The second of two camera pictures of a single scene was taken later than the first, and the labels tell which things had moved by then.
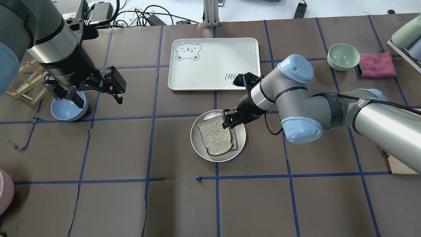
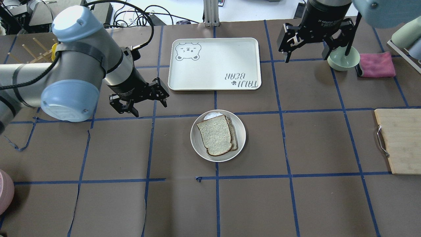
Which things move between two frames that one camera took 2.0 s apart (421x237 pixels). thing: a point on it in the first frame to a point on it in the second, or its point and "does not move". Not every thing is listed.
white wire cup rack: [404, 56] does not move
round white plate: [197, 144] does not move
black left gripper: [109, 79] to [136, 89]
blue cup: [415, 51] does not move
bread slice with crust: [217, 140] does not move
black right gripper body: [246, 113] to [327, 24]
